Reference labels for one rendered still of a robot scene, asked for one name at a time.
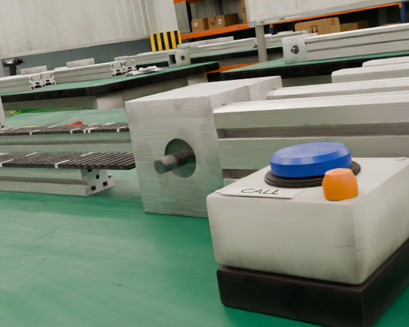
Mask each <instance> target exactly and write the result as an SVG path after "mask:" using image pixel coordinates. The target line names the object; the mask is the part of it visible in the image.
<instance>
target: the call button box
mask: <svg viewBox="0 0 409 327"><path fill-rule="evenodd" d="M351 159H352V164H351V165H350V166H348V167H347V168H346V169H350V170H351V171H352V172H353V174H354V175H355V177H356V179H357V181H358V195H357V196H356V197H353V198H351V199H345V200H328V199H325V198H324V197H323V188H322V182H323V179H324V176H325V175H317V176H306V177H285V176H277V175H274V174H273V173H272V172H271V166H270V165H269V166H267V167H265V168H263V169H261V170H259V171H257V172H255V173H253V174H251V175H249V176H247V177H245V178H243V179H241V180H239V181H237V182H234V183H232V184H230V185H228V186H226V187H224V188H222V189H219V190H216V191H215V192H213V193H211V194H209V195H208V196H207V198H206V207H207V212H208V219H209V224H210V231H211V236H212V244H213V249H214V256H215V260H216V262H217V264H219V265H222V266H221V267H219V268H218V269H217V273H216V274H217V282H218V286H219V294H220V299H221V302H222V304H224V305H226V306H232V307H235V308H241V309H248V310H251V311H257V312H261V313H268V314H272V315H278V316H281V317H287V318H291V319H297V320H301V321H307V322H313V323H317V324H323V325H327V326H333V327H372V325H373V324H374V323H375V322H376V321H377V319H378V318H379V317H380V316H381V315H382V314H383V313H384V312H385V310H386V309H387V308H388V307H389V306H390V304H391V303H392V302H393V301H394V300H395V299H396V298H397V297H398V296H399V294H400V293H401V292H402V291H403V289H404V288H405V287H406V286H407V285H408V284H409V158H405V157H399V158H351Z"/></svg>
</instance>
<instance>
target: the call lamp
mask: <svg viewBox="0 0 409 327"><path fill-rule="evenodd" d="M322 188H323V197H324V198H325V199H328V200H345V199H351V198H353V197H356V196H357V195H358V181H357V179H356V177H355V175H354V174H353V172H352V171H351V170H350V169H344V168H337V169H332V170H330V171H327V172H326V173H325V176H324V179H323V182H322Z"/></svg>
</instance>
